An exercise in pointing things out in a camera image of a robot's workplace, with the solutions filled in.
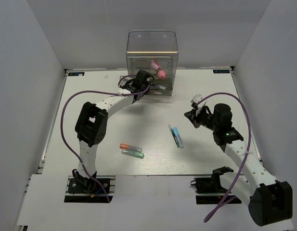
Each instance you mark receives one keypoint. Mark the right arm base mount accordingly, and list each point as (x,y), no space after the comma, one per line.
(208,190)

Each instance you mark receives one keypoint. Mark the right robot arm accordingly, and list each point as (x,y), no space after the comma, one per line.
(268,200)

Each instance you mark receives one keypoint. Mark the green capped highlighter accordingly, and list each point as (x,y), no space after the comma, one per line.
(132,153)

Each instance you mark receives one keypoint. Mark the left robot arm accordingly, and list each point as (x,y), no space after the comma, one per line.
(92,122)

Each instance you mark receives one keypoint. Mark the light blue highlighter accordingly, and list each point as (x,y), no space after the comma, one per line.
(177,138)

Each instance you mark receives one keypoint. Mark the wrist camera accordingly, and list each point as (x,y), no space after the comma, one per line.
(123,79)
(196,103)

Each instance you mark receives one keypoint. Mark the clear acrylic drawer organizer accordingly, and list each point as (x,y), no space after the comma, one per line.
(156,52)

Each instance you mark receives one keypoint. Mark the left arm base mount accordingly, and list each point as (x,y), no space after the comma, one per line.
(76,193)

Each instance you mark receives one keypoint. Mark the pink capped marker bottle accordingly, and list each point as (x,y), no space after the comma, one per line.
(156,67)

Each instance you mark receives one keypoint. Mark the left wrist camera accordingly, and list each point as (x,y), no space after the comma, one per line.
(123,79)

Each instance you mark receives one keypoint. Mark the purple pen refill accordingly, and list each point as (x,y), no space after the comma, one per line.
(159,86)

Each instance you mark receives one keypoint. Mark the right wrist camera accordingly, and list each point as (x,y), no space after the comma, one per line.
(196,103)

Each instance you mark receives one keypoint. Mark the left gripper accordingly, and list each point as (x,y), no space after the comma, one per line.
(132,80)

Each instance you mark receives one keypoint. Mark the orange capped highlighter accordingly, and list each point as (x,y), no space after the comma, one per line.
(130,147)

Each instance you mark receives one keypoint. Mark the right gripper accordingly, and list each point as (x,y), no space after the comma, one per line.
(192,115)

